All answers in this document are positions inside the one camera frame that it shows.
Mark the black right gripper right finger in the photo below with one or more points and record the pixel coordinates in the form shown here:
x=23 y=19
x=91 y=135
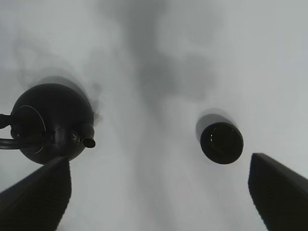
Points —
x=279 y=194

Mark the black round teapot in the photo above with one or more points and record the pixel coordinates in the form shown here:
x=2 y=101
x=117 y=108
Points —
x=48 y=121

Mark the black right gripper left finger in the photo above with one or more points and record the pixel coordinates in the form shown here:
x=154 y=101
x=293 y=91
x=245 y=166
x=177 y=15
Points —
x=38 y=202

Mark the black teacup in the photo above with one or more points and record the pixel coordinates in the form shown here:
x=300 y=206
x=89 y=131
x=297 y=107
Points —
x=222 y=143

